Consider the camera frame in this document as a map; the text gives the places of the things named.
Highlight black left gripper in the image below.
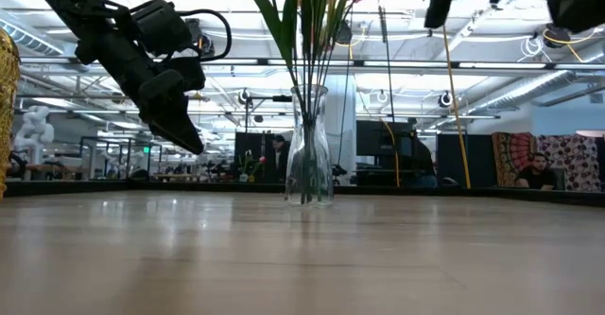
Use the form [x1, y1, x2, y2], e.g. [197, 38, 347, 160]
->
[78, 21, 207, 155]

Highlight clear glass vase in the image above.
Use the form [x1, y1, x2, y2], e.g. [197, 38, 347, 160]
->
[284, 83, 336, 208]

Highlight yellow glass vase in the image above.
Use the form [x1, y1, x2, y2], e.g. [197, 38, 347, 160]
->
[0, 26, 22, 201]

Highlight small potted flowers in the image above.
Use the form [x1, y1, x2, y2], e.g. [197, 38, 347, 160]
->
[238, 149, 268, 184]

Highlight person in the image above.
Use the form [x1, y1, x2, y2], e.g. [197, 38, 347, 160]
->
[514, 151, 560, 192]
[406, 132, 439, 188]
[271, 134, 290, 184]

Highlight white humanoid robot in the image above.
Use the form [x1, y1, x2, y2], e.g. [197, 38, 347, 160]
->
[12, 105, 56, 165]

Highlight black monitor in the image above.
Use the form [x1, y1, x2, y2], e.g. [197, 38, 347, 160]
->
[354, 119, 420, 158]

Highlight black partition panel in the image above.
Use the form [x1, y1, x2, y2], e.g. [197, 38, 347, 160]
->
[435, 132, 497, 188]

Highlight orange mandala cloth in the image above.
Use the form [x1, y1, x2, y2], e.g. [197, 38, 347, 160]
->
[491, 131, 538, 188]

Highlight purple patterned cloth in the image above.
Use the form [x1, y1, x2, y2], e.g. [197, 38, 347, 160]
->
[536, 133, 604, 193]

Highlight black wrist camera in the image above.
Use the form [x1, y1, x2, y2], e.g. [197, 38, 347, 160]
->
[130, 0, 193, 57]

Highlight yellow cable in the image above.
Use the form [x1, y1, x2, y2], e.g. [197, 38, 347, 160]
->
[441, 24, 473, 189]

